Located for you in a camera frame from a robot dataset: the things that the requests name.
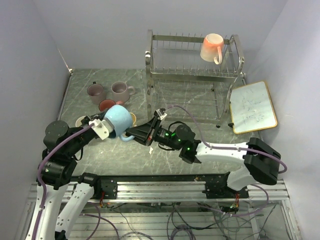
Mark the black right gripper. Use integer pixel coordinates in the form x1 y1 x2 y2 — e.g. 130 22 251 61
125 115 182 151

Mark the salmon pink mug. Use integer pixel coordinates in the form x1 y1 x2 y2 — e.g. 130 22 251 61
75 116 89 128

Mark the cream yellow mug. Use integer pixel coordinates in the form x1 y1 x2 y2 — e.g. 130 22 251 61
129 112 137 127

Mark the blue mug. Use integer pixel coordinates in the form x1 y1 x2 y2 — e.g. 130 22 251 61
103 104 135 142

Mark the red mug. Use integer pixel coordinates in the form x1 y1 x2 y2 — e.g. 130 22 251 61
98 99 124 112

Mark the light purple mug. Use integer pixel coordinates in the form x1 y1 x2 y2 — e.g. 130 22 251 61
111 81 136 103

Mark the dark mauve mug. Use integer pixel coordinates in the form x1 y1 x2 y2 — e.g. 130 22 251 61
87 81 107 105

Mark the orange white mug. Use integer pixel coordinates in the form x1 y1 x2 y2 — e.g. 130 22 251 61
200 33 224 65

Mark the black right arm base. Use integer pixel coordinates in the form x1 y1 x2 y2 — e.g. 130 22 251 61
199 172 249 199

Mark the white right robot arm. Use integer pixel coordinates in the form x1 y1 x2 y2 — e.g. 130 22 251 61
125 117 281 198

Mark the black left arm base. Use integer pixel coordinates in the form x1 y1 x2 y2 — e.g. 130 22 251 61
77 172 118 200

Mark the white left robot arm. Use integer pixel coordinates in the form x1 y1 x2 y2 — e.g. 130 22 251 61
25 111 113 240

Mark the metal two-tier dish rack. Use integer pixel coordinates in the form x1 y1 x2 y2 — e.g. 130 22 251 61
144 29 245 128

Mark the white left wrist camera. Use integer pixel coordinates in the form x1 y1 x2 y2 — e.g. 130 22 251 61
89 118 115 140

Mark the aluminium mounting rail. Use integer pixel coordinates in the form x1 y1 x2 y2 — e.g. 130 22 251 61
27 180 291 203

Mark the whiteboard with yellow frame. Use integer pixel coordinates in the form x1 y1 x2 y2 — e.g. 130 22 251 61
229 81 278 134

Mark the wire shelf with cables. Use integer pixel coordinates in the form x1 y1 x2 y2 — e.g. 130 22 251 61
14 199 301 240

